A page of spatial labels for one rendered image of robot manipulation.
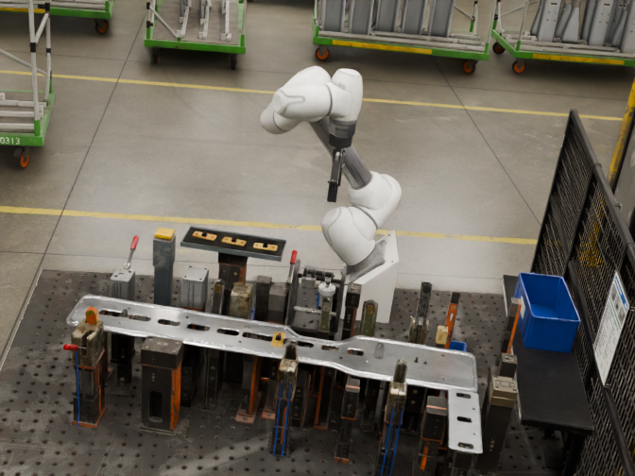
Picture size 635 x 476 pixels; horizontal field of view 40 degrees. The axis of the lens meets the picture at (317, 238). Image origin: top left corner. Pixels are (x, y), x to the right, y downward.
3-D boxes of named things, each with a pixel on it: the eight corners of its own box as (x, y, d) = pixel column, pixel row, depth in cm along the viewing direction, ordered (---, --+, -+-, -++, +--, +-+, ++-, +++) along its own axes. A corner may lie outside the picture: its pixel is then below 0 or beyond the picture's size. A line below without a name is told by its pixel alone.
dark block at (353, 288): (333, 388, 321) (346, 291, 302) (334, 377, 327) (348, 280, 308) (346, 390, 321) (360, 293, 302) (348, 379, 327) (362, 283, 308)
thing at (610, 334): (602, 391, 261) (630, 304, 247) (591, 348, 281) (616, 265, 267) (609, 392, 261) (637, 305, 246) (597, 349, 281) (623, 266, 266)
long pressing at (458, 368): (60, 329, 287) (59, 325, 286) (84, 294, 307) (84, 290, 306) (478, 396, 278) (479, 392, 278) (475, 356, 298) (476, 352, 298)
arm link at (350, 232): (339, 264, 371) (307, 229, 363) (366, 234, 376) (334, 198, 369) (358, 267, 356) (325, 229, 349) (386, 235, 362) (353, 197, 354)
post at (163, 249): (149, 340, 336) (151, 239, 316) (155, 329, 343) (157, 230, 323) (168, 343, 336) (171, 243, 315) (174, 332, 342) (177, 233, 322)
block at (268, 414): (261, 417, 302) (267, 349, 289) (267, 395, 314) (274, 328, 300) (276, 420, 302) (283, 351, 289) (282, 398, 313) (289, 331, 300)
